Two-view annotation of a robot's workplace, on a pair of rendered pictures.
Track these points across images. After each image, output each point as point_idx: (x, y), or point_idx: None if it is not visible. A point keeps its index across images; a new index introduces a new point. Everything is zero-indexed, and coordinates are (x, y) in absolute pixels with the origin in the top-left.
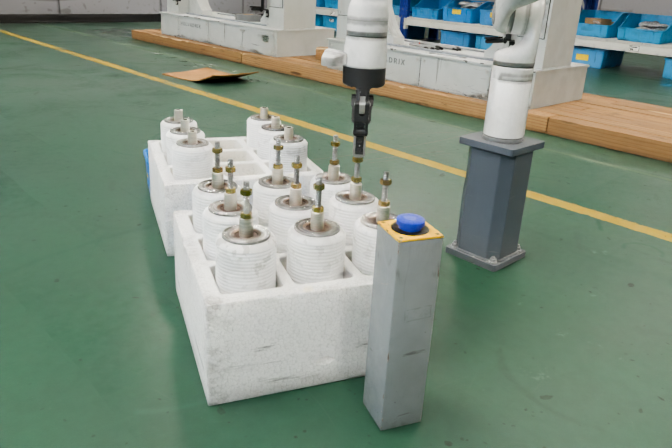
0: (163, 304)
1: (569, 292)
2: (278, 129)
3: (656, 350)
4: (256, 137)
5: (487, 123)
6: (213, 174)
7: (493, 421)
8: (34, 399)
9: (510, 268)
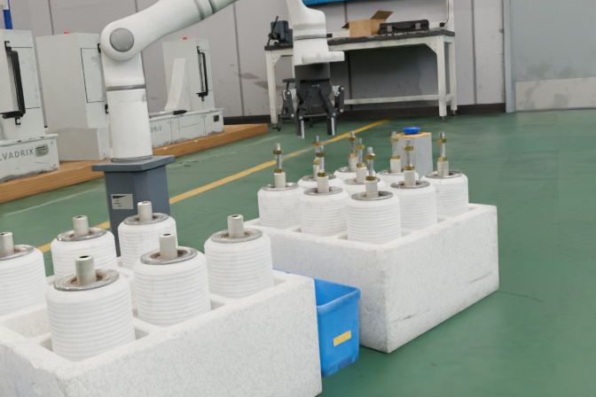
0: (422, 347)
1: (200, 252)
2: (98, 229)
3: None
4: (43, 281)
5: (141, 144)
6: (377, 181)
7: None
8: None
9: None
